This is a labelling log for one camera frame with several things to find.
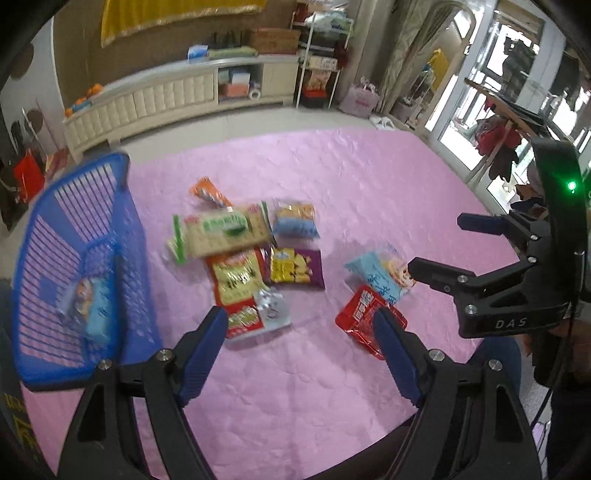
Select blue snack in basket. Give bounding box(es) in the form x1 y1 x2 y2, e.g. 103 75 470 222
58 277 112 345

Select yellow wall cloth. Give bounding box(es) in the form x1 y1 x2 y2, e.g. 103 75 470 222
100 0 266 48

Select cream TV cabinet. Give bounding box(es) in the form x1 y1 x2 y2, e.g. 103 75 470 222
63 54 298 161

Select orange snack packet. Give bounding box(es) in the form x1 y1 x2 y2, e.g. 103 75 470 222
189 177 232 208

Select red yellow chips bag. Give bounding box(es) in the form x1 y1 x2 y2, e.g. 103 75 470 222
205 248 291 342

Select oranges on cabinet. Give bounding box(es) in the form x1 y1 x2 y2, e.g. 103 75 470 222
64 84 103 118

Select white slippers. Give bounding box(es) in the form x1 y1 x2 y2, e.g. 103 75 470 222
370 115 396 131

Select cardboard box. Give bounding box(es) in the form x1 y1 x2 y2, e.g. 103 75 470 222
246 28 301 55

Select green cracker package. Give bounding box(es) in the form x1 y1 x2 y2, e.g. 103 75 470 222
166 202 273 264

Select purple yellow snack bag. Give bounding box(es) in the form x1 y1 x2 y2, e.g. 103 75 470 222
262 246 325 290

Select red snack packet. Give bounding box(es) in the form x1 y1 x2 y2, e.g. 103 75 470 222
335 285 408 360

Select blue yellow snack packet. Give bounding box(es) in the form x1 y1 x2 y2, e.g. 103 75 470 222
271 200 320 239

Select blue plastic basket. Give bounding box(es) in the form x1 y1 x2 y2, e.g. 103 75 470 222
12 152 162 392

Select light blue snack packet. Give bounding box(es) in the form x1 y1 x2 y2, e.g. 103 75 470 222
345 244 416 305

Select white metal shelf rack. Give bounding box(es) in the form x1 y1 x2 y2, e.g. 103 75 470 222
290 1 355 109

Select pink shopping bag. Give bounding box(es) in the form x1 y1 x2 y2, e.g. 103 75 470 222
339 77 380 119

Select clothes drying rack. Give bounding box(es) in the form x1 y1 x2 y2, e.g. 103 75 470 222
464 78 575 187

